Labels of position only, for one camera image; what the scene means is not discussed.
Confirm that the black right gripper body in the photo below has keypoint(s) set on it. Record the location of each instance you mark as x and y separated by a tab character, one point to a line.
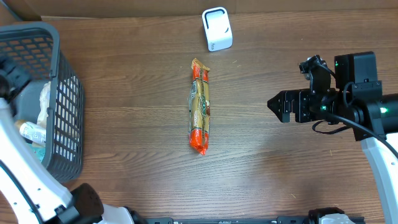
327	102

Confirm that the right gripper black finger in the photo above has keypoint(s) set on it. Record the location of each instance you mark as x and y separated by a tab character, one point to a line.
279	100
282	114

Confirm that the orange spaghetti packet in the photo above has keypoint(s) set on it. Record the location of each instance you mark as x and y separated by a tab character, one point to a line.
199	107

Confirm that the beige pouch bag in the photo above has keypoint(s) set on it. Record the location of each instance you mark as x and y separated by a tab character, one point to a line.
44	99

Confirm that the teal snack packet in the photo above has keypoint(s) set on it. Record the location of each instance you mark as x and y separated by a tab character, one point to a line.
39	151

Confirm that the white tube with gold cap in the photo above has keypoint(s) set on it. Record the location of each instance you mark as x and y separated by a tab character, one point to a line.
32	132

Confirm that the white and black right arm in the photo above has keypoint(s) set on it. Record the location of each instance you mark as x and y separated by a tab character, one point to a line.
350	94

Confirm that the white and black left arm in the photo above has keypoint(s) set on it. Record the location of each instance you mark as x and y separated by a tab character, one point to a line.
34	195

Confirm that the white barcode scanner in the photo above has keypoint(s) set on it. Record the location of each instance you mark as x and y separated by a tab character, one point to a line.
217	29

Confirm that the dark grey plastic basket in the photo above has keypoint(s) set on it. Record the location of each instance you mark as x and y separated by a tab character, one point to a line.
35	48

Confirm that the black mounting rail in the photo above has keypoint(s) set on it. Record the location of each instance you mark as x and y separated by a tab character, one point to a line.
315	216

